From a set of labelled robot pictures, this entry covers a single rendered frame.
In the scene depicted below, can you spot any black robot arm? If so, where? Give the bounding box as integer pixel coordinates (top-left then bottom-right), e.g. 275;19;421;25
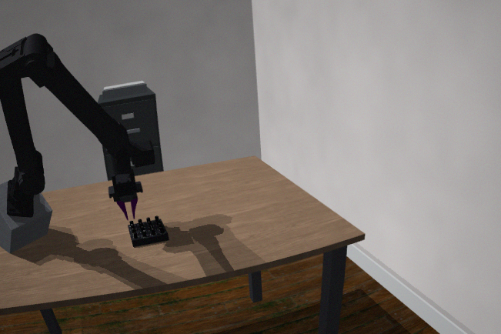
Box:
0;33;155;218

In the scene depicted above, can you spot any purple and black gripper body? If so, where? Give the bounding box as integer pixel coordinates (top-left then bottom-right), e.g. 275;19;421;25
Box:
109;168;143;202

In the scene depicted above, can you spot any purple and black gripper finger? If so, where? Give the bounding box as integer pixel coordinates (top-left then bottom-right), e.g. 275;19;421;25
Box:
131;198;138;219
117;201;129;220

